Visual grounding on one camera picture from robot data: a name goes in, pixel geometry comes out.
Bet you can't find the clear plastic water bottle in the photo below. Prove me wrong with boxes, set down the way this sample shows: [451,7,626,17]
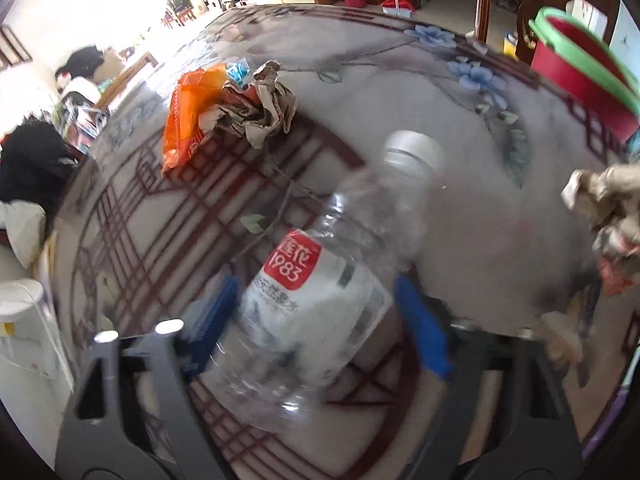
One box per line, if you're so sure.
[210,130,445,431]

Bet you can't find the brown paper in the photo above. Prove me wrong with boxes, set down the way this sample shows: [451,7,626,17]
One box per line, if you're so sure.
[198,60,297,150]

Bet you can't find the paper wad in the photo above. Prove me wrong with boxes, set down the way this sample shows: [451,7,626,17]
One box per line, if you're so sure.
[561,164,640,296]

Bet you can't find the orange plastic snack bag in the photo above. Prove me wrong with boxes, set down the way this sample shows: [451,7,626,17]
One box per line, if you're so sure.
[162,64,228,174]

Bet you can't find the white desk lamp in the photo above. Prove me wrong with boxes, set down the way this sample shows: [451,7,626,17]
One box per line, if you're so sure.
[0,277,76,411]

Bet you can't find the white cushion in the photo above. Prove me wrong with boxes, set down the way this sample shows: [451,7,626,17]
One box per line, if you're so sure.
[1,200,47,269]

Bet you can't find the floral patterned tablecloth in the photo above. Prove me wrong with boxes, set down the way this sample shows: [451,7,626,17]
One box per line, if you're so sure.
[54,6,639,479]

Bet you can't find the black clothing pile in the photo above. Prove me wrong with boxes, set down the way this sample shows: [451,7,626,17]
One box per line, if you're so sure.
[0,117,79,217]

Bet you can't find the magazine rack with magazines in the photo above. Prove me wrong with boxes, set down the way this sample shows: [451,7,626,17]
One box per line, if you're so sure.
[51,91,110,154]

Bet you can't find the wooden sofa bench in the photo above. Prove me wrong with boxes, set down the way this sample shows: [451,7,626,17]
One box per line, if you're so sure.
[96,52,157,112]

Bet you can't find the black plush toy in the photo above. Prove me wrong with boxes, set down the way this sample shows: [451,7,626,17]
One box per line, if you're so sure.
[54,46,104,79]

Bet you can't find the red bin with green rim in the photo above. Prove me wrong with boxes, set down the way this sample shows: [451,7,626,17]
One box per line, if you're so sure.
[528,6,639,143]

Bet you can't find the red dustpan with broom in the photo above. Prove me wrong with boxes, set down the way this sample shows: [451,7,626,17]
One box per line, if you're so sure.
[381,0,414,18]

